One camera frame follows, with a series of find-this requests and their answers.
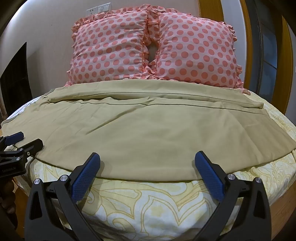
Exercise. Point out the pink polka dot pillow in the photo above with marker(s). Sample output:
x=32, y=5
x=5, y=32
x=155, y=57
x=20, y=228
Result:
x=196, y=51
x=108, y=48

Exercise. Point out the yellow floral bed sheet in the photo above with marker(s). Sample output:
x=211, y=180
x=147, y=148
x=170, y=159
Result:
x=138, y=208

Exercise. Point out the wooden door frame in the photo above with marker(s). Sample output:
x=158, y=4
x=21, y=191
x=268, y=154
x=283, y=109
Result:
x=248, y=41

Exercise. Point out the white wall switch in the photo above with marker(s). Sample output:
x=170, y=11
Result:
x=104, y=7

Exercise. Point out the white wall socket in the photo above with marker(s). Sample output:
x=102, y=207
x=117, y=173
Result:
x=91, y=11

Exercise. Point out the dark wall panel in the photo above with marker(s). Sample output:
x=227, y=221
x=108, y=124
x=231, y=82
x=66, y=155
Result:
x=15, y=78

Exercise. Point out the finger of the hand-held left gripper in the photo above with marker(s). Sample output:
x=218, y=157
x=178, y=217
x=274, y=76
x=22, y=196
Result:
x=14, y=138
x=32, y=146

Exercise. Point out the glass door pane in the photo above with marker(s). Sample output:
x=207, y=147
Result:
x=269, y=51

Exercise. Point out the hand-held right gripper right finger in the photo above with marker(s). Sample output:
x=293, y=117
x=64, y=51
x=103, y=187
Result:
x=209, y=173

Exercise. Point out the olive green bed sheet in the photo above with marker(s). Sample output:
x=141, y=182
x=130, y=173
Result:
x=148, y=139

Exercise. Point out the wooden bed frame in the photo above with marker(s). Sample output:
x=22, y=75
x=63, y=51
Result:
x=285, y=215

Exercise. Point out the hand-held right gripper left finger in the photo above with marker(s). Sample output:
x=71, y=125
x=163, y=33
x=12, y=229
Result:
x=85, y=176

